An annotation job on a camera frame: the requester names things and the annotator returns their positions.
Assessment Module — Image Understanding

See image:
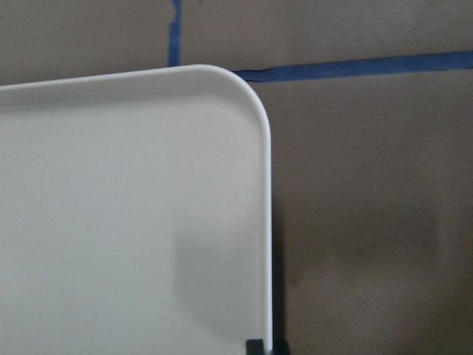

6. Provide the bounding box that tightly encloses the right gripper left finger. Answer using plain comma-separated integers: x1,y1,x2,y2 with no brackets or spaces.
245,340,265,355

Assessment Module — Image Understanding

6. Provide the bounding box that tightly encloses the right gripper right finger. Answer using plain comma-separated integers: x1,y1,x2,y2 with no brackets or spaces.
273,340,290,355

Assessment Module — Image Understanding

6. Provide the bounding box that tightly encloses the cream rabbit tray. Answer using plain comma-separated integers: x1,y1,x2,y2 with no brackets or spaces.
1,65,273,354

